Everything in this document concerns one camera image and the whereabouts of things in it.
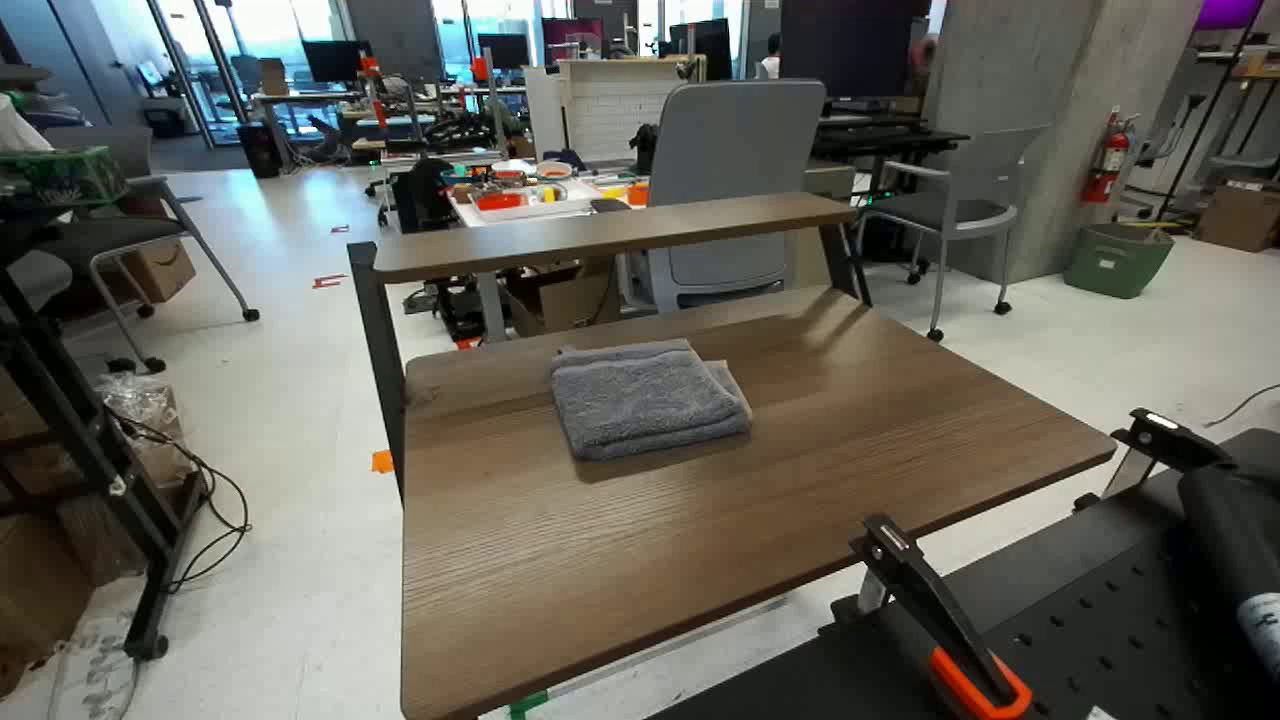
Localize grey towel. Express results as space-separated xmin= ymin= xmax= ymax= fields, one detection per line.
xmin=549 ymin=337 xmax=761 ymax=464

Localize open cardboard box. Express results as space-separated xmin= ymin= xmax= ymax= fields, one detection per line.
xmin=499 ymin=259 xmax=622 ymax=341

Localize raised wooden shelf board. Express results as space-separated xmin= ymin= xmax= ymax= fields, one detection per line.
xmin=368 ymin=186 xmax=860 ymax=282

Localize white cluttered work table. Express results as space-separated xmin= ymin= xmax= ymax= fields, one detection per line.
xmin=442 ymin=157 xmax=657 ymax=232

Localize grey high-back office chair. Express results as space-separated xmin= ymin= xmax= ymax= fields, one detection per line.
xmin=644 ymin=75 xmax=831 ymax=307

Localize white board panel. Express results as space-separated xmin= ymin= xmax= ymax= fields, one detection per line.
xmin=557 ymin=57 xmax=711 ymax=170

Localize black backpack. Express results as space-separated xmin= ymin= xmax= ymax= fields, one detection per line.
xmin=389 ymin=151 xmax=460 ymax=236

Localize grey armchair on casters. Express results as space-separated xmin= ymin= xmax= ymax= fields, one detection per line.
xmin=855 ymin=124 xmax=1047 ymax=345

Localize black orange bar clamp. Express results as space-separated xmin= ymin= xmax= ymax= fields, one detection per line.
xmin=847 ymin=513 xmax=1041 ymax=720

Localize small black monitor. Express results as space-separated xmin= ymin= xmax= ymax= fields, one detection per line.
xmin=294 ymin=34 xmax=372 ymax=86

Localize green plastic bin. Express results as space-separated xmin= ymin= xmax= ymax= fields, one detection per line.
xmin=1059 ymin=217 xmax=1180 ymax=302

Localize small cardboard box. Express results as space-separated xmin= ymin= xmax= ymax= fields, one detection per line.
xmin=117 ymin=236 xmax=201 ymax=307

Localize red fire extinguisher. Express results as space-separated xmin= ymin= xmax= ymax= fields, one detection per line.
xmin=1080 ymin=108 xmax=1139 ymax=213

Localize black silver bar clamp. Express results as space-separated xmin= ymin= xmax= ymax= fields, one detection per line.
xmin=1073 ymin=404 xmax=1239 ymax=516

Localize black perforated mounting board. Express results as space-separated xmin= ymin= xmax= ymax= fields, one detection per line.
xmin=647 ymin=422 xmax=1280 ymax=720

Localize black metal rack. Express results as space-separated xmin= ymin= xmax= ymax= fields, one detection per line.
xmin=0 ymin=248 xmax=215 ymax=665

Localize black cylindrical roll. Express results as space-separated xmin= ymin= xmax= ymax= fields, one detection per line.
xmin=1176 ymin=464 xmax=1280 ymax=670

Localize black table frame post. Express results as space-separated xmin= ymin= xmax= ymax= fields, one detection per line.
xmin=344 ymin=236 xmax=412 ymax=498

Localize black floor cable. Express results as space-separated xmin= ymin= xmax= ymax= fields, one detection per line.
xmin=164 ymin=435 xmax=254 ymax=596

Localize cardboard box by wall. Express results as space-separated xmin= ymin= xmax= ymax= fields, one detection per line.
xmin=1190 ymin=175 xmax=1280 ymax=257

